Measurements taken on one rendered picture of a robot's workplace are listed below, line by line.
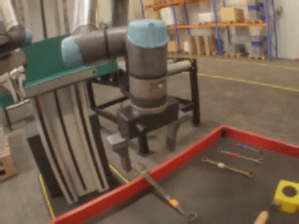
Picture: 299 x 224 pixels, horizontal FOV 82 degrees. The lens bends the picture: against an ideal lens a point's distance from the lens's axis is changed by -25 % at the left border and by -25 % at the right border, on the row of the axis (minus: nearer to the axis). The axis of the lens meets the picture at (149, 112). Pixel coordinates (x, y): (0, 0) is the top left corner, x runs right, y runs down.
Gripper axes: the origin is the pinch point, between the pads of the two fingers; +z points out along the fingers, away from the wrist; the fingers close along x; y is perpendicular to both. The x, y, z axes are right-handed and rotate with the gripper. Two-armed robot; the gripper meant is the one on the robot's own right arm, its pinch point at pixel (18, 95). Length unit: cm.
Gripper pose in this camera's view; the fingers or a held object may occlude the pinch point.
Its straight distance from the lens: 69.4
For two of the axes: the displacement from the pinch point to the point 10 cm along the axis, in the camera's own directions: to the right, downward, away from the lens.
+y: -5.2, 1.9, 8.3
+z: 4.7, 8.8, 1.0
